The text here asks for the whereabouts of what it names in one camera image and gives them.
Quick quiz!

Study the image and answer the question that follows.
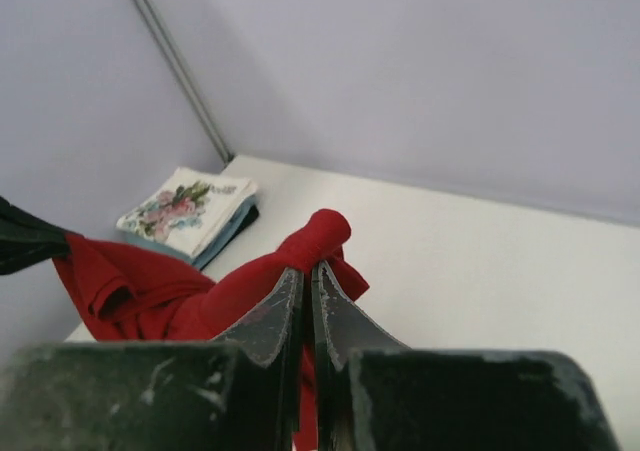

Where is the left corner aluminium post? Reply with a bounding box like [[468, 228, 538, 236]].
[[132, 0, 235, 166]]

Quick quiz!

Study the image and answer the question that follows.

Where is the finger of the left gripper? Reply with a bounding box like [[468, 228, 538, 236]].
[[1, 197, 70, 275]]

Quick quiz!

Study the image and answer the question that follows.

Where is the black folded t shirt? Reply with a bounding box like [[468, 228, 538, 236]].
[[235, 205, 260, 234]]

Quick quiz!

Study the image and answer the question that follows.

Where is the red t shirt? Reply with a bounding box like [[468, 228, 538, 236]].
[[52, 208, 371, 451]]

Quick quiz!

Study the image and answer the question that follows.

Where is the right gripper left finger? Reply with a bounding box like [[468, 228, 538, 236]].
[[1, 269, 304, 450]]

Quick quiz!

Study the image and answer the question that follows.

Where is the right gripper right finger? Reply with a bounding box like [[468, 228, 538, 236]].
[[311, 262, 619, 450]]

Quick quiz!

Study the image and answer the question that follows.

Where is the light blue folded t shirt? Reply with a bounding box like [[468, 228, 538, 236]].
[[124, 196, 257, 271]]

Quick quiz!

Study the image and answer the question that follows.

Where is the white floral folded t shirt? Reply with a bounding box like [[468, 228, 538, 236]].
[[116, 167, 259, 258]]

